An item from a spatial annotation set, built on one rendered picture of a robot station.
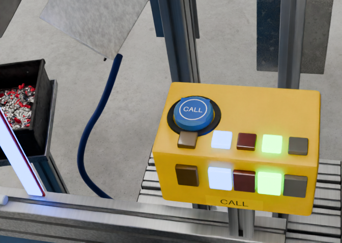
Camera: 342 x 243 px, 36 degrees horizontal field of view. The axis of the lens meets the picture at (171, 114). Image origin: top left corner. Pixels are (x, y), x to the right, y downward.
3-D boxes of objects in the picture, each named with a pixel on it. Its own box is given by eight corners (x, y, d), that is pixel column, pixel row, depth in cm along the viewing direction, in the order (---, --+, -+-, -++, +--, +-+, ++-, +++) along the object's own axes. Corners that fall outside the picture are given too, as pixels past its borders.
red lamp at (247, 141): (257, 137, 51) (257, 133, 51) (255, 152, 50) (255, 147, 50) (238, 135, 52) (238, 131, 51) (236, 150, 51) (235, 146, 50)
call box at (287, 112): (313, 151, 62) (321, 87, 54) (310, 225, 56) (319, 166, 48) (180, 139, 66) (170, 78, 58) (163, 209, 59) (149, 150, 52)
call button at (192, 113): (216, 106, 55) (215, 95, 54) (210, 136, 53) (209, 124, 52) (179, 104, 56) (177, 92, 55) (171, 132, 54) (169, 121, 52)
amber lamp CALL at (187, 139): (198, 135, 52) (198, 131, 52) (195, 150, 51) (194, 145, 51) (180, 134, 53) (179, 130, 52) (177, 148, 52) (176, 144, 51)
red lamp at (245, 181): (256, 188, 53) (256, 170, 51) (255, 193, 52) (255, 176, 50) (234, 186, 53) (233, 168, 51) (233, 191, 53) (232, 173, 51)
